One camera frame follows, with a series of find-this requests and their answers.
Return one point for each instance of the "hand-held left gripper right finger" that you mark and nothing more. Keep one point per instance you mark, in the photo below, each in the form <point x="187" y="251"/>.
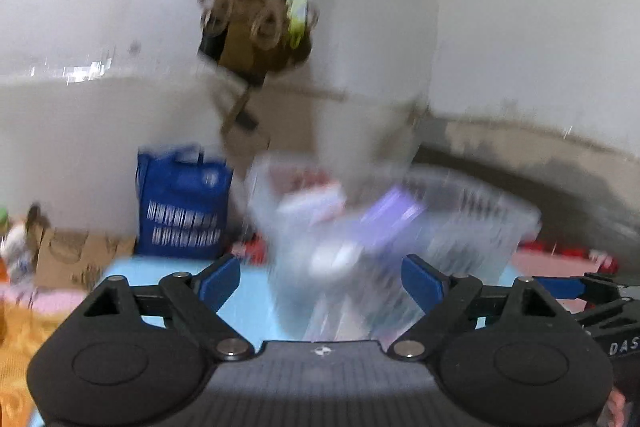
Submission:
<point x="420" y="282"/>

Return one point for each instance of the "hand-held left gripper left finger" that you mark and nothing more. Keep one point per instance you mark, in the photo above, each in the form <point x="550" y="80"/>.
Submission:
<point x="222" y="279"/>

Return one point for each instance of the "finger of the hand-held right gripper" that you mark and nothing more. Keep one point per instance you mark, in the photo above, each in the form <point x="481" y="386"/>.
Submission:
<point x="565" y="288"/>

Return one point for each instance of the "purple medicine box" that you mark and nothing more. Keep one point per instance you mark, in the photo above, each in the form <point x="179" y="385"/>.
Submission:
<point x="392" y="209"/>

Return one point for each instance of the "clear plastic basket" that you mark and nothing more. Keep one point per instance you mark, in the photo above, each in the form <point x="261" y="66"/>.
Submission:
<point x="475" y="227"/>

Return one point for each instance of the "white and red packet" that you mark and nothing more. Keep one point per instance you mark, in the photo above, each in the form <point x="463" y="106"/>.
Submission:
<point x="312" y="202"/>

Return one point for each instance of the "pink mat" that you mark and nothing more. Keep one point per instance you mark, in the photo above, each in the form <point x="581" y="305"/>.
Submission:
<point x="545" y="267"/>

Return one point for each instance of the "red printed cloth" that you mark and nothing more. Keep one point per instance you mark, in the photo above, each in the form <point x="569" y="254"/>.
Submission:
<point x="575" y="257"/>

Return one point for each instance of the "blue tote bag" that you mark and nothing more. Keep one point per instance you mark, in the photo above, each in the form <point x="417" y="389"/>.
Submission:
<point x="182" y="207"/>

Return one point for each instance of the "brown cardboard box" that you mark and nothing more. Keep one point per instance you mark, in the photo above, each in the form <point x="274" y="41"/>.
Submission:
<point x="75" y="257"/>

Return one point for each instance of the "black charger plug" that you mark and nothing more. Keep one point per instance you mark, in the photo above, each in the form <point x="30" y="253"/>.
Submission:
<point x="244" y="117"/>

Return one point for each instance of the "orange printed blanket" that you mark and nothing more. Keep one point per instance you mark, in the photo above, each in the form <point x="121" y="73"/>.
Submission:
<point x="30" y="357"/>

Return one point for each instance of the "white small bottles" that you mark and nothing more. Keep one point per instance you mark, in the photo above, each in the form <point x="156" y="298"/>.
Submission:
<point x="17" y="247"/>

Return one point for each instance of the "brown hanging pouch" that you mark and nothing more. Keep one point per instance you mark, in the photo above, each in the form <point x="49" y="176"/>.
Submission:
<point x="255" y="52"/>

